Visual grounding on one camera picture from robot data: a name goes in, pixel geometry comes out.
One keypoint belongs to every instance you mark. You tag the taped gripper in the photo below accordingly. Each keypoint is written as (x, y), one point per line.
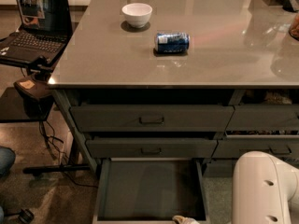
(186, 220)

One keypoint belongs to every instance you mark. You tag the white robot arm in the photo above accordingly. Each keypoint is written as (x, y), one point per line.
(264, 190)

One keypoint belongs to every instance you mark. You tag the black caster wheel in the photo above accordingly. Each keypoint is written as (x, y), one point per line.
(26, 216)

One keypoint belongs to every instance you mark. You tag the blue soda can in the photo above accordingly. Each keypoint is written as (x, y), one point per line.
(172, 42)

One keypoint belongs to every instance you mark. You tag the person's leg in jeans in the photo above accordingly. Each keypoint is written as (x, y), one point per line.
(7, 159)

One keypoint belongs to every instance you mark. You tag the black laptop stand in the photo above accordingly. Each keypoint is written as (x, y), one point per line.
(29, 100)

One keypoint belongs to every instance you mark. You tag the white ceramic bowl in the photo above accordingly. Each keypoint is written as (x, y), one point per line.
(137, 14)

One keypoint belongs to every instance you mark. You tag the brown object at table edge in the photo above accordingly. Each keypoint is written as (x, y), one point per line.
(294, 28)

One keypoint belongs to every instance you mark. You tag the black laptop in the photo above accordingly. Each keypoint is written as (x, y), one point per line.
(45, 30)

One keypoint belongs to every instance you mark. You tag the grey cabinet frame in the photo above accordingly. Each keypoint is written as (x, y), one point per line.
(64, 105)

